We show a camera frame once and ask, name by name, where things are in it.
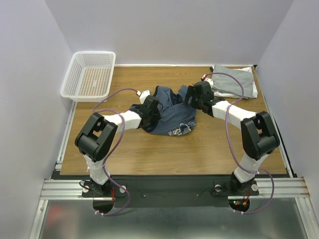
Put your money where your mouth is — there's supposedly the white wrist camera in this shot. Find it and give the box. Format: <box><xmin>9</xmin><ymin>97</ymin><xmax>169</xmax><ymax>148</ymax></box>
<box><xmin>136</xmin><ymin>89</ymin><xmax>151</xmax><ymax>105</ymax></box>
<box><xmin>201</xmin><ymin>74</ymin><xmax>214</xmax><ymax>88</ymax></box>

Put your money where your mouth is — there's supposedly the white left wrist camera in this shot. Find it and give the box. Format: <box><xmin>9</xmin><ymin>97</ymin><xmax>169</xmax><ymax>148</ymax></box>
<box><xmin>136</xmin><ymin>89</ymin><xmax>151</xmax><ymax>105</ymax></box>

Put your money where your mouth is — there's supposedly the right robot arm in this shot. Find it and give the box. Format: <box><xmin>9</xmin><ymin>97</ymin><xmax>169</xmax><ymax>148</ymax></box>
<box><xmin>184</xmin><ymin>81</ymin><xmax>280</xmax><ymax>194</ymax></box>

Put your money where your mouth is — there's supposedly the white plastic laundry basket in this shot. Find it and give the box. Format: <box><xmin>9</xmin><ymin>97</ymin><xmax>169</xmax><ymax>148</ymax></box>
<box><xmin>60</xmin><ymin>51</ymin><xmax>116</xmax><ymax>102</ymax></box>

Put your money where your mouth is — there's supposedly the blue printed tank top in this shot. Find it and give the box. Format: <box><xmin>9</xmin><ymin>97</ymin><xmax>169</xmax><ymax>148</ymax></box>
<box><xmin>143</xmin><ymin>85</ymin><xmax>196</xmax><ymax>136</ymax></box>

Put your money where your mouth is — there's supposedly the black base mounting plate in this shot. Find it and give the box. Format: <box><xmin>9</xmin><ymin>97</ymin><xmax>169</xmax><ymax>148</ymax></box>
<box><xmin>79</xmin><ymin>175</ymin><xmax>259</xmax><ymax>210</ymax></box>

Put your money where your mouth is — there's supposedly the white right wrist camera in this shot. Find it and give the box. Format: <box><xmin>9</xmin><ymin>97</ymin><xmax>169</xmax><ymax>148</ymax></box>
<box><xmin>201</xmin><ymin>74</ymin><xmax>214</xmax><ymax>88</ymax></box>

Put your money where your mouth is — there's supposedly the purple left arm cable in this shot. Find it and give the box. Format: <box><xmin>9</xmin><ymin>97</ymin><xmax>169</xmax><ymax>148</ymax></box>
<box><xmin>92</xmin><ymin>88</ymin><xmax>140</xmax><ymax>217</ymax></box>

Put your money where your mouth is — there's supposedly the grey folded tank top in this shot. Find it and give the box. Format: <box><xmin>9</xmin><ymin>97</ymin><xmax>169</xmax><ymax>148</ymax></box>
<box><xmin>212</xmin><ymin>65</ymin><xmax>254</xmax><ymax>98</ymax></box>

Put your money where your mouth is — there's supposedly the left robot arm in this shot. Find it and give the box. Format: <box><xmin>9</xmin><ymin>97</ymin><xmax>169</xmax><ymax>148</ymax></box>
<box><xmin>75</xmin><ymin>95</ymin><xmax>160</xmax><ymax>196</ymax></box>

